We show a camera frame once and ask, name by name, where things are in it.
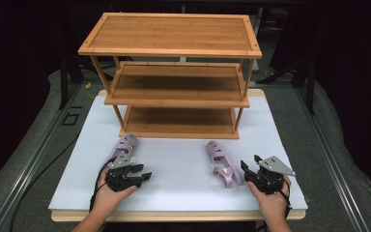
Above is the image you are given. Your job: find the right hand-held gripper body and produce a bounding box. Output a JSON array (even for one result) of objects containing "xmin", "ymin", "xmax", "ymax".
[{"xmin": 243, "ymin": 156, "xmax": 297, "ymax": 196}]

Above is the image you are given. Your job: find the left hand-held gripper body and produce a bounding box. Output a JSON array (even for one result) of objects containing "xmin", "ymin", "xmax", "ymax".
[{"xmin": 105, "ymin": 154, "xmax": 143, "ymax": 193}]

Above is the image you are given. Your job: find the purple grey shoe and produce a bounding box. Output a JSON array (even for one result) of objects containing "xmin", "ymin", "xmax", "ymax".
[
  {"xmin": 104, "ymin": 133, "xmax": 139, "ymax": 169},
  {"xmin": 206, "ymin": 139, "xmax": 244, "ymax": 189}
]

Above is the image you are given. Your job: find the wooden three-tier shoe rack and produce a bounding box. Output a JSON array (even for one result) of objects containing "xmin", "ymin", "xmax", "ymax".
[{"xmin": 77, "ymin": 12, "xmax": 263, "ymax": 140}]

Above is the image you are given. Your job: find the person's right hand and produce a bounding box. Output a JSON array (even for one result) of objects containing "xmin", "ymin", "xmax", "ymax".
[{"xmin": 246, "ymin": 175, "xmax": 293, "ymax": 222}]

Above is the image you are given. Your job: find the person's left hand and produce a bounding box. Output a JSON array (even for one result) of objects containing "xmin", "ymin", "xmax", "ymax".
[{"xmin": 91, "ymin": 184, "xmax": 138, "ymax": 220}]

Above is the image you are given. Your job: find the white table mat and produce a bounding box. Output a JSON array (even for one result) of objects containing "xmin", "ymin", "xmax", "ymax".
[{"xmin": 48, "ymin": 95, "xmax": 309, "ymax": 213}]

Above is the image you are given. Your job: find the black metal stand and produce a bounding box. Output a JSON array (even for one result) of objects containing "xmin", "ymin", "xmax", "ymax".
[
  {"xmin": 260, "ymin": 56, "xmax": 317, "ymax": 114},
  {"xmin": 58, "ymin": 56, "xmax": 86, "ymax": 110}
]

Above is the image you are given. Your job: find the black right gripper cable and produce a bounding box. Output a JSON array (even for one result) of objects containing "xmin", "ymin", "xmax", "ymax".
[{"xmin": 265, "ymin": 173, "xmax": 293, "ymax": 220}]

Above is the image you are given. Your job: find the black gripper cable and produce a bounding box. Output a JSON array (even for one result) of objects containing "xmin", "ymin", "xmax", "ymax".
[
  {"xmin": 265, "ymin": 173, "xmax": 293, "ymax": 220},
  {"xmin": 89, "ymin": 157, "xmax": 117, "ymax": 213}
]

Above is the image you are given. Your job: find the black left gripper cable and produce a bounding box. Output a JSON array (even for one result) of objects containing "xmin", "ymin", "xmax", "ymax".
[{"xmin": 89, "ymin": 157, "xmax": 117, "ymax": 213}]

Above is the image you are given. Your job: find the metal floor rail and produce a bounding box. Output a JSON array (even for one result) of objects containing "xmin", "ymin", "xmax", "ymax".
[
  {"xmin": 0, "ymin": 82, "xmax": 82, "ymax": 232},
  {"xmin": 294, "ymin": 86, "xmax": 371, "ymax": 232}
]

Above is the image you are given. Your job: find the black floor cable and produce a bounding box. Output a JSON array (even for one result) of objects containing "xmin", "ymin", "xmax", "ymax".
[{"xmin": 9, "ymin": 136, "xmax": 80, "ymax": 232}]

